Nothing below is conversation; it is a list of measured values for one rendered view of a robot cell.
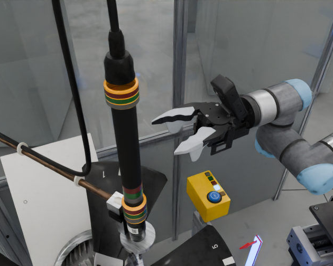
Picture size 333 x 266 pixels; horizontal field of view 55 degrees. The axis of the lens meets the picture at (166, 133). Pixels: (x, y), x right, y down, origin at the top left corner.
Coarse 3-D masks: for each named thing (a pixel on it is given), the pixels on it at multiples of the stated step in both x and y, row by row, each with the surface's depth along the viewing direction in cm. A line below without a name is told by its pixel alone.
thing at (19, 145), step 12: (108, 0) 33; (60, 12) 38; (108, 12) 34; (60, 24) 39; (60, 36) 40; (72, 72) 44; (72, 84) 45; (72, 96) 47; (84, 120) 50; (0, 132) 71; (84, 132) 51; (24, 144) 69; (84, 144) 53; (36, 156) 66; (60, 168) 63
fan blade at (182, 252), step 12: (204, 228) 93; (192, 240) 90; (204, 240) 90; (216, 240) 91; (180, 252) 88; (192, 252) 88; (204, 252) 88; (216, 252) 88; (228, 252) 89; (156, 264) 85; (168, 264) 85; (180, 264) 85; (192, 264) 85; (204, 264) 85; (216, 264) 86; (228, 264) 87
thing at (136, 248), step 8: (112, 200) 59; (112, 208) 59; (120, 208) 58; (112, 216) 60; (120, 216) 59; (120, 224) 61; (120, 232) 63; (128, 232) 63; (152, 232) 63; (128, 240) 62; (144, 240) 62; (152, 240) 62; (128, 248) 61; (136, 248) 61; (144, 248) 61
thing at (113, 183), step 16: (96, 176) 81; (112, 176) 80; (144, 176) 78; (160, 176) 78; (112, 192) 79; (144, 192) 77; (160, 192) 77; (96, 208) 81; (96, 224) 80; (112, 224) 78; (96, 240) 80; (112, 240) 77; (112, 256) 77
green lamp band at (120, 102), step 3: (138, 90) 40; (138, 93) 40; (105, 96) 40; (135, 96) 40; (108, 99) 39; (111, 99) 39; (114, 99) 39; (126, 99) 39; (129, 99) 39; (132, 99) 39; (135, 99) 40; (114, 102) 39; (117, 102) 39; (120, 102) 39; (123, 102) 39; (126, 102) 39; (129, 102) 39
